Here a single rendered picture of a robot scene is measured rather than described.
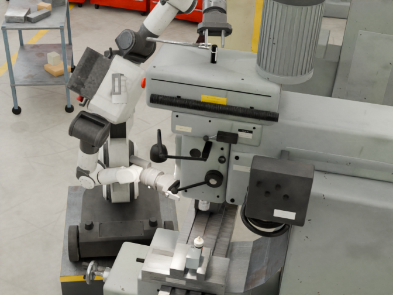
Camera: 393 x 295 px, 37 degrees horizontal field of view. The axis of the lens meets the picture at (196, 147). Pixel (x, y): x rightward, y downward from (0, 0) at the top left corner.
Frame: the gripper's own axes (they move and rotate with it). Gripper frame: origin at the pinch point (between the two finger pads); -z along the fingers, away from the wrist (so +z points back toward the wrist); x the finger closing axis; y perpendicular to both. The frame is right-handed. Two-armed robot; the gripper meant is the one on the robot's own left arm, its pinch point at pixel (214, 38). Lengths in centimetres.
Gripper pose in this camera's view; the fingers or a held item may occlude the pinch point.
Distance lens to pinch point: 212.0
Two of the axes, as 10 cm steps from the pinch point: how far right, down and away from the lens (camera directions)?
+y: 0.5, -4.2, -9.1
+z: 0.1, -9.1, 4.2
